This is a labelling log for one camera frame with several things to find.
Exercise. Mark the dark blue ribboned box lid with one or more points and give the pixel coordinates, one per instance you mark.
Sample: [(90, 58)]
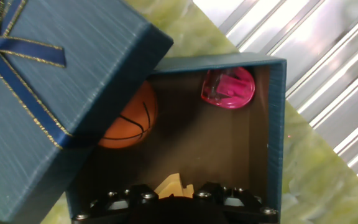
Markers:
[(57, 93)]

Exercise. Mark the pink translucent plastic toy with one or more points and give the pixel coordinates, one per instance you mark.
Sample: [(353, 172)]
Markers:
[(228, 88)]

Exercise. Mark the tan wooden number four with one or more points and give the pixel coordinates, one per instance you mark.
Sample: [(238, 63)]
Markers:
[(172, 186)]

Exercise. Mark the orange toy basketball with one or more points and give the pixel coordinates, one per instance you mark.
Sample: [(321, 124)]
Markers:
[(132, 124)]

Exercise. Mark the green marble pattern mat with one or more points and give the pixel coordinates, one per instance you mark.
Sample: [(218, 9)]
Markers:
[(315, 186)]

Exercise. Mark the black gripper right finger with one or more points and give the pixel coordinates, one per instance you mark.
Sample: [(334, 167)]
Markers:
[(210, 191)]

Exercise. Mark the dark blue gift box base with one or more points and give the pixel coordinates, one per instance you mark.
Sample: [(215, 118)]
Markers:
[(275, 124)]

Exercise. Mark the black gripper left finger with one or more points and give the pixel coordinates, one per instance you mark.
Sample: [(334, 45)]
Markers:
[(138, 194)]

